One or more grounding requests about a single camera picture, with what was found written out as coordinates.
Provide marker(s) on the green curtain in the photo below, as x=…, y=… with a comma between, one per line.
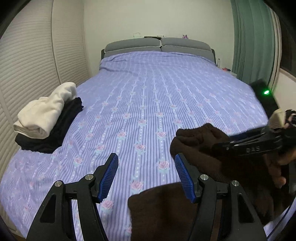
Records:
x=252, y=39

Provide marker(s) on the dark window frame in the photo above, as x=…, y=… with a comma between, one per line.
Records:
x=289, y=46

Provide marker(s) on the purple floral striped bed sheet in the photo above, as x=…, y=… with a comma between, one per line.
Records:
x=143, y=97

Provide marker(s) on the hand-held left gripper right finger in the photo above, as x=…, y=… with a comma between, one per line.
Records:
x=185, y=176

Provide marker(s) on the red and blue small items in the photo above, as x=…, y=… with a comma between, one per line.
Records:
x=226, y=69

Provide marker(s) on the clear plastic container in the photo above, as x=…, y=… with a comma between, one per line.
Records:
x=137, y=35

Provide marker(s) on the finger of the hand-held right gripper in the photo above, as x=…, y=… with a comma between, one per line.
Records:
x=252, y=148
x=247, y=135

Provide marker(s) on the black folded garment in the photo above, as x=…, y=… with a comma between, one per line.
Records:
x=57, y=132

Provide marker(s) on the white louvered wardrobe door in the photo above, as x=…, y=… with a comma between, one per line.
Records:
x=25, y=64
x=69, y=41

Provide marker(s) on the person's right hand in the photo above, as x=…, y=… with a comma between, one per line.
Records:
x=277, y=171

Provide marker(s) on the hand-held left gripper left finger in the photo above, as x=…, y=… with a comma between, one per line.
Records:
x=108, y=176

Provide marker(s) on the grey headboard cushion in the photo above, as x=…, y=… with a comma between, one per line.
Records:
x=185, y=46
x=131, y=46

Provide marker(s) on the small clear bottle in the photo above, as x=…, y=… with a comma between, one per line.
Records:
x=218, y=63

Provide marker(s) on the flat black object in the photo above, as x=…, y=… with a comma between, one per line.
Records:
x=152, y=36

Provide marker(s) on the brown pants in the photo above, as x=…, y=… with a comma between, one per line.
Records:
x=231, y=169

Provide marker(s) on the white folded garment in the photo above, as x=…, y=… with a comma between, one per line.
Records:
x=44, y=111

